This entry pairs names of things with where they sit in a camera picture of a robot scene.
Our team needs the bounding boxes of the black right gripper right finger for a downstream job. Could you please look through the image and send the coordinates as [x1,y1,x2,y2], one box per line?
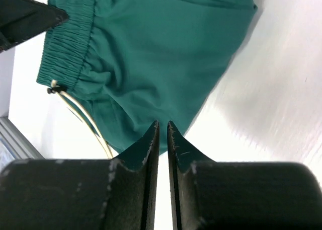
[167,122,321,229]

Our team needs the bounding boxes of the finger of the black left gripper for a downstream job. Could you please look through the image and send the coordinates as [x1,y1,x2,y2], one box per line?
[1,0,69,51]

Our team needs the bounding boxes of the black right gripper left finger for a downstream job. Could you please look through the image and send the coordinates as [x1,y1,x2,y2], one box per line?
[1,122,159,229]

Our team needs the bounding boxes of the teal green shorts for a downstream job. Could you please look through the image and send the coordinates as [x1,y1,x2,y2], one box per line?
[37,0,257,152]

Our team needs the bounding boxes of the aluminium mounting rail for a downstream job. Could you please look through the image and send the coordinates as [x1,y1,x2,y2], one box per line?
[1,117,44,170]

